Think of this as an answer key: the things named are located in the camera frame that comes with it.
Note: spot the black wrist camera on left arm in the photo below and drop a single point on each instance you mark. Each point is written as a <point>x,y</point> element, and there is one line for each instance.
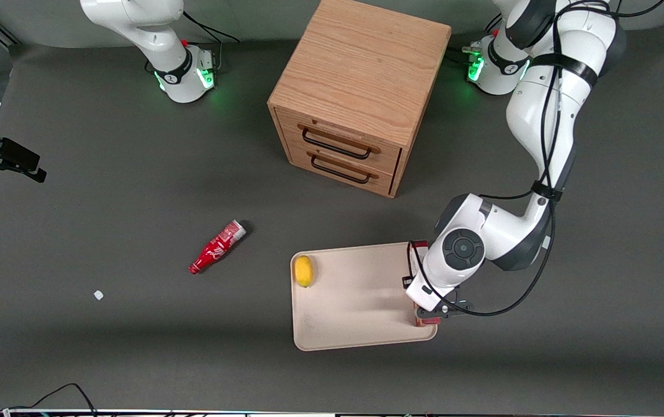
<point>459,306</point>

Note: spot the black clamp device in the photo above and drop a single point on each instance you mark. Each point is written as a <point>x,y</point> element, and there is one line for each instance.
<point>4,156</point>

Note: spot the red cola bottle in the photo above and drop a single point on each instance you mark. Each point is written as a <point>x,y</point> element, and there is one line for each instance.
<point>215,249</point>

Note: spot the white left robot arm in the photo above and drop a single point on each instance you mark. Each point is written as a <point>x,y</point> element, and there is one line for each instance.
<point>540,116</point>

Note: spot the red cookie box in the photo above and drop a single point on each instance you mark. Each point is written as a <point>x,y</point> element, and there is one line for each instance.
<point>427,322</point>

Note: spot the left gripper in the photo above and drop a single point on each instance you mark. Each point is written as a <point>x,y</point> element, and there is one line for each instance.
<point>405,282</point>

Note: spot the cream plastic tray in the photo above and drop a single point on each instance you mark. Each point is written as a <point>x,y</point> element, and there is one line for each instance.
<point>355,301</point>

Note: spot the wooden drawer cabinet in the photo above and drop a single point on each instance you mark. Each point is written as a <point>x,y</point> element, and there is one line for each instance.
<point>361,63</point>

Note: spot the yellow lemon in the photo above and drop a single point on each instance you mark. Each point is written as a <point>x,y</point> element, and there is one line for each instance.
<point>304,270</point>

